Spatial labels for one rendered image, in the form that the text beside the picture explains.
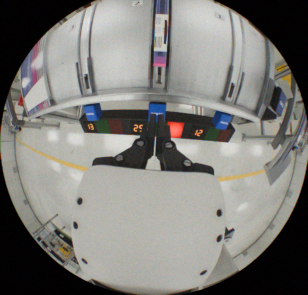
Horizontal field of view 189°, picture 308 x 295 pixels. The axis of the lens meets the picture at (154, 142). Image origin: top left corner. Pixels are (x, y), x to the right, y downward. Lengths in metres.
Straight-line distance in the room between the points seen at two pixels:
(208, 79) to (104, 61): 0.14
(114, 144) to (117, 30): 0.86
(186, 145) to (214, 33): 0.83
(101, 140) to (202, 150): 0.88
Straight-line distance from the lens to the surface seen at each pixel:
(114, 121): 0.20
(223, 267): 0.39
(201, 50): 0.15
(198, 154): 0.93
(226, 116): 0.18
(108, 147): 0.95
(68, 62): 0.21
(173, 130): 0.20
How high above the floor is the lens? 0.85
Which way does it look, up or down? 88 degrees down
